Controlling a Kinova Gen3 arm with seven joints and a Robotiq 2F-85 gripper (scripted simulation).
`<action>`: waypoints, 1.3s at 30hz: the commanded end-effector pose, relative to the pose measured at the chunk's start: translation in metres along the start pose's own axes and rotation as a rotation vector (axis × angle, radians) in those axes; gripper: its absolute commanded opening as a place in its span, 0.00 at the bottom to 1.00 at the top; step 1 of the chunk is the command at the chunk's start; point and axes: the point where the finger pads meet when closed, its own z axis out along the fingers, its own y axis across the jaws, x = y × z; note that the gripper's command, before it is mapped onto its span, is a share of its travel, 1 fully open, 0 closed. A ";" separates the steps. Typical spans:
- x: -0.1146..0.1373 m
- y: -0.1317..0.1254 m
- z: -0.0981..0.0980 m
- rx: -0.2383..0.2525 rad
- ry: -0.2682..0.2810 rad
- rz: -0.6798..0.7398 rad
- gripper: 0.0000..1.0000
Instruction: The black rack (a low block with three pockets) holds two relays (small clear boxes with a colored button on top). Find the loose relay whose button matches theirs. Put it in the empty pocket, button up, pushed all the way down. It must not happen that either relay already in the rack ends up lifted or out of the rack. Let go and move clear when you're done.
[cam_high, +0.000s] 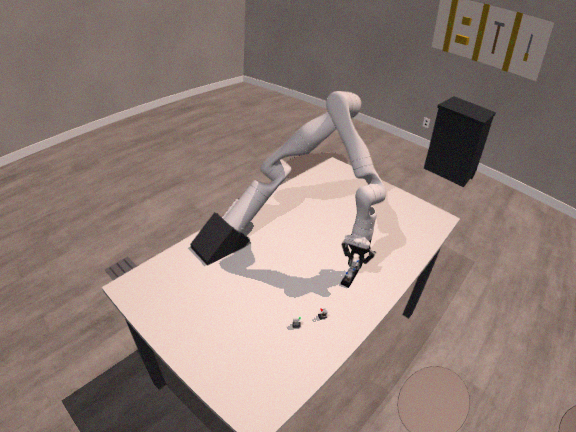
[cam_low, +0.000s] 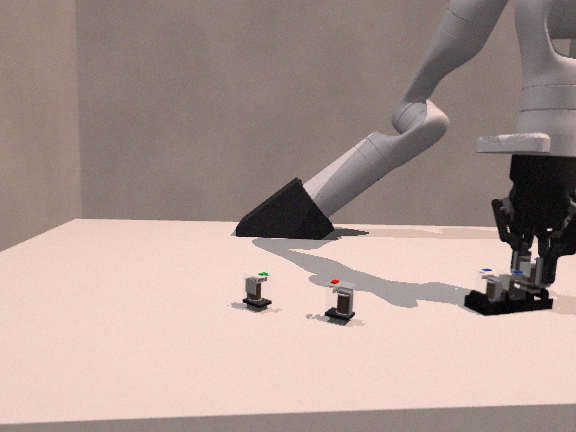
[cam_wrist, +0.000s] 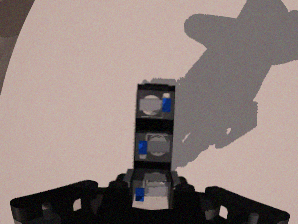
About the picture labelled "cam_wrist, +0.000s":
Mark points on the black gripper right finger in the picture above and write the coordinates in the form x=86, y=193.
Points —
x=241, y=210

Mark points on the black rack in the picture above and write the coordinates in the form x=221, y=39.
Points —
x=153, y=124

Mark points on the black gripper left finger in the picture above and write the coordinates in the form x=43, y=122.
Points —
x=55, y=206

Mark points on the clear relay with blue button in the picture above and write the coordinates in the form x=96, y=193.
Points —
x=155, y=104
x=151, y=188
x=153, y=146

